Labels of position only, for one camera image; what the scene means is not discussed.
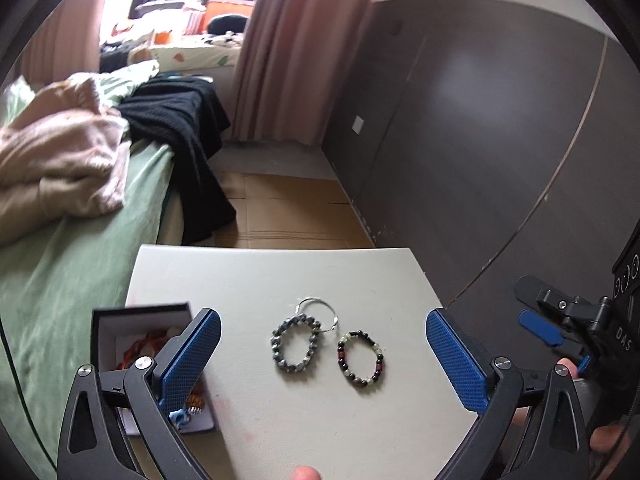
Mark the wide pink curtain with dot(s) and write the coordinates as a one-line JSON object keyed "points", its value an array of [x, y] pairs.
{"points": [[300, 50]]}

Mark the white wall socket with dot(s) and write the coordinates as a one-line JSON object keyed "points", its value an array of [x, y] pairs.
{"points": [[358, 125]]}

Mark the black jewelry box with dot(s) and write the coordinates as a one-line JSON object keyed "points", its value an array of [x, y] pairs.
{"points": [[107, 325]]}

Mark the small orange object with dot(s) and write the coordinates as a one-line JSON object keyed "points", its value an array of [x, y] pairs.
{"points": [[163, 36]]}

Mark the pink fleece blanket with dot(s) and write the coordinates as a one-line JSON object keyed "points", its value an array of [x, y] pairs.
{"points": [[60, 160]]}

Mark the black cushion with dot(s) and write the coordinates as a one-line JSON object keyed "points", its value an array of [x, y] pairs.
{"points": [[227, 23]]}

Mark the person's right hand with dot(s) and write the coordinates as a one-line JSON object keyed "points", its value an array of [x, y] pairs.
{"points": [[607, 437]]}

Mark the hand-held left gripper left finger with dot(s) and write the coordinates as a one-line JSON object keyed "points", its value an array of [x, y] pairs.
{"points": [[192, 360]]}

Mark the narrow pink curtain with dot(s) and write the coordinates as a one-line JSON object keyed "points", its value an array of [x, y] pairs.
{"points": [[65, 45]]}

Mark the row of striped books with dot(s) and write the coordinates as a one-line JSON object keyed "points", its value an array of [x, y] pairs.
{"points": [[195, 22]]}

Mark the orange box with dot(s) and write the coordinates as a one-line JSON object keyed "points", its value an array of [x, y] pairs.
{"points": [[220, 7]]}

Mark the black knitted garment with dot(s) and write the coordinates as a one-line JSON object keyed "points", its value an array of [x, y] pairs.
{"points": [[185, 125]]}

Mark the flat brown cardboard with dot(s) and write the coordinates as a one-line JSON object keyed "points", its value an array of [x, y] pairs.
{"points": [[290, 215]]}

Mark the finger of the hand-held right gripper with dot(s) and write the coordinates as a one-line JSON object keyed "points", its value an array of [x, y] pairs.
{"points": [[542, 327], [555, 305]]}

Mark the person's left hand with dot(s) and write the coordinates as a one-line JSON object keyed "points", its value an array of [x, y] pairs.
{"points": [[306, 474]]}

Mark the bed with green sheet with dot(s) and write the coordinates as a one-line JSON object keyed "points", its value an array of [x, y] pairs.
{"points": [[65, 280]]}

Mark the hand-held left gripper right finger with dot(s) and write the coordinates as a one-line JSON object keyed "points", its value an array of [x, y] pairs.
{"points": [[455, 360]]}

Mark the silver hoop bangle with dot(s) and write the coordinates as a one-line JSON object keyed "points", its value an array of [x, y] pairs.
{"points": [[318, 298]]}

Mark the leaf printed sill cloth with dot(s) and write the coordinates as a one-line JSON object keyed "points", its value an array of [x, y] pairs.
{"points": [[200, 54]]}

